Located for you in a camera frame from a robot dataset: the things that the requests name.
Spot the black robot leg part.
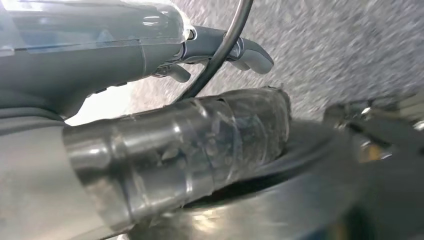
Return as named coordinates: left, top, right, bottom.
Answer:
left=322, top=94, right=424, bottom=163

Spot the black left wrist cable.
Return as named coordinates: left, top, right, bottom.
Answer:
left=173, top=0, right=255, bottom=104

